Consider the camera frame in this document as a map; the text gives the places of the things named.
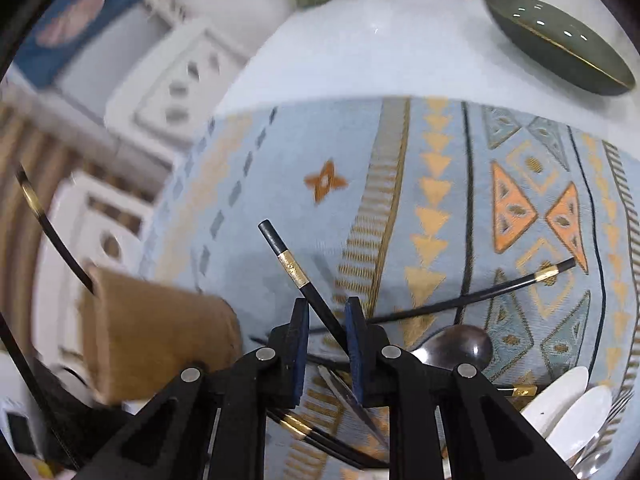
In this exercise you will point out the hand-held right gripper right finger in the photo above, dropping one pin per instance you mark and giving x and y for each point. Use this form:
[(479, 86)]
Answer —
[(356, 360)]

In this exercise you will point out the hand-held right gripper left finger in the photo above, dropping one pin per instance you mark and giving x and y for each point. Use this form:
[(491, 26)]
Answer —
[(300, 355)]

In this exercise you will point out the black chopstick gold band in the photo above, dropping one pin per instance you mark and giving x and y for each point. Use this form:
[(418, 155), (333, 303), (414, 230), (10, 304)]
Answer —
[(291, 261), (300, 427), (500, 287), (522, 390), (55, 240)]

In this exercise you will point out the wooden utensil holder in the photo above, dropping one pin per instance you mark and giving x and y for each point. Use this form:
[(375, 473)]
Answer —
[(160, 335)]

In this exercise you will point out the white serving spoon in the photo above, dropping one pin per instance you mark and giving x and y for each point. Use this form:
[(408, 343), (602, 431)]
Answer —
[(555, 395)]

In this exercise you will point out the white dotted rice paddle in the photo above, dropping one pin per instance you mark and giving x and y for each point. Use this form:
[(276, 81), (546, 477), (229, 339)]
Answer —
[(582, 420)]

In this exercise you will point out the metal fork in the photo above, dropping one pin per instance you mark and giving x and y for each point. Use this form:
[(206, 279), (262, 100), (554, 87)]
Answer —
[(620, 402)]

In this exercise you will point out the white chair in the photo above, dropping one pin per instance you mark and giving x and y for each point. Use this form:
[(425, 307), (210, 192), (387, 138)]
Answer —
[(165, 105), (80, 230)]

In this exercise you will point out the patterned blue table mat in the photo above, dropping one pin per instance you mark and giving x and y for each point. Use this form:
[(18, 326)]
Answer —
[(450, 185)]

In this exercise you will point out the dark green bowl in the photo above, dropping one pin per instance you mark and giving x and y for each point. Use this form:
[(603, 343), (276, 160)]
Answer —
[(555, 40)]

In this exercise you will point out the blue cloth cover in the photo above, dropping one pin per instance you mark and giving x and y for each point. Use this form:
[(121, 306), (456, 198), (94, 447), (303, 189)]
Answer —
[(65, 25)]

